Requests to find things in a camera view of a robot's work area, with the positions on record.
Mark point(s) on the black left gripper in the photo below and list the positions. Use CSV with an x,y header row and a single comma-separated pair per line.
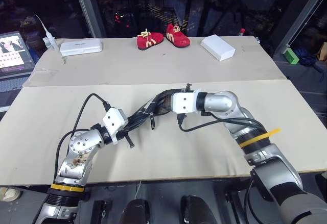
x,y
129,129

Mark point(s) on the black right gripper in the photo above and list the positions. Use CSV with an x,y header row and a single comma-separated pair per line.
x,y
169,104

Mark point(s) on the dark green checked fabric pouch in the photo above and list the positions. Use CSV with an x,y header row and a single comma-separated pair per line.
x,y
146,108

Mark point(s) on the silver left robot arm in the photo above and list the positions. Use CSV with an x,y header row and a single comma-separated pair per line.
x,y
81,145

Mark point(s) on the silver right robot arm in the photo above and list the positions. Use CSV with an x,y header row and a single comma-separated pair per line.
x,y
222,102

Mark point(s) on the laptop computer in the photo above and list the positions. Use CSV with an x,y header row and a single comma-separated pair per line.
x,y
14,53

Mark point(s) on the beige cardboard sheet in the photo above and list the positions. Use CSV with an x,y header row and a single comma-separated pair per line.
x,y
153,65

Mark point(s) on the red toddler shoe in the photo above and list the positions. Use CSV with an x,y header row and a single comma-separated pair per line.
x,y
149,40
177,37

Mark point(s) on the white cardboard box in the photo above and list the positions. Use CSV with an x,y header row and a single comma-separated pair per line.
x,y
217,46

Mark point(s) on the dark rounded shape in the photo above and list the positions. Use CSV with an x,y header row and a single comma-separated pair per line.
x,y
198,211
135,212

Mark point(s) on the small clear plastic piece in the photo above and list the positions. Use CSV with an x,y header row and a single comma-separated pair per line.
x,y
65,60

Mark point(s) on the white plastic nozzle bottle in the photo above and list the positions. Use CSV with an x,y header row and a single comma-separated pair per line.
x,y
49,39

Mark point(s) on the green block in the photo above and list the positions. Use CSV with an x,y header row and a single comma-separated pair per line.
x,y
291,55

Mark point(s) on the beige round object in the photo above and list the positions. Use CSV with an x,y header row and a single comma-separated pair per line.
x,y
9,194

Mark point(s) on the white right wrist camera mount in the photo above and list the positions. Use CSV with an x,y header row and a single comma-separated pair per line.
x,y
184,102

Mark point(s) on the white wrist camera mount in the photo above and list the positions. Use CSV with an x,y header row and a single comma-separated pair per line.
x,y
113,119
184,102

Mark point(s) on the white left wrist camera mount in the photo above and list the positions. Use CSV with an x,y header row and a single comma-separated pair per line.
x,y
113,119

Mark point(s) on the grey aluminium frame post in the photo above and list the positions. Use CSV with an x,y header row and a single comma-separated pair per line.
x,y
299,17
88,7

